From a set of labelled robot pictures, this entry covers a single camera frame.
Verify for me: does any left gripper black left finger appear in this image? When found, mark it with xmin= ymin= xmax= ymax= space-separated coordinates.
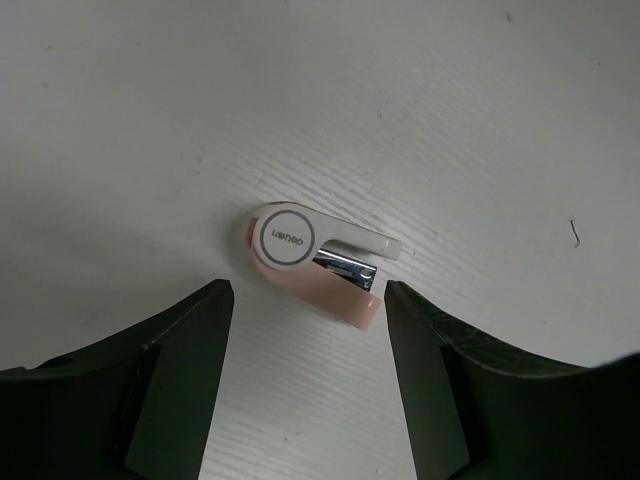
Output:
xmin=1 ymin=280 xmax=234 ymax=479

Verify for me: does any pink white eraser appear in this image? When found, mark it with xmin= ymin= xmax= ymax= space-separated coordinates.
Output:
xmin=246 ymin=202 xmax=403 ymax=330

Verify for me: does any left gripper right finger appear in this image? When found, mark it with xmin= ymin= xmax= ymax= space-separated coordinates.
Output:
xmin=384 ymin=281 xmax=639 ymax=479

